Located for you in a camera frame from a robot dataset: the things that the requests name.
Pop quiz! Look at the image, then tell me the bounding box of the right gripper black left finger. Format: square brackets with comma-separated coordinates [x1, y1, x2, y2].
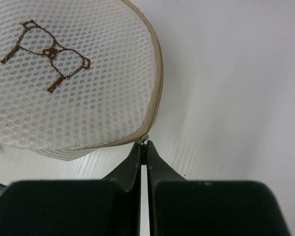
[0, 144, 142, 236]

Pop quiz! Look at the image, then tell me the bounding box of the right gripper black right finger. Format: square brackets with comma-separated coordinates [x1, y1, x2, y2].
[146, 141, 290, 236]

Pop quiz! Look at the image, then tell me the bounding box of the beige trimmed mesh laundry bag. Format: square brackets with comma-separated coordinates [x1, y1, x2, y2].
[0, 0, 163, 161]

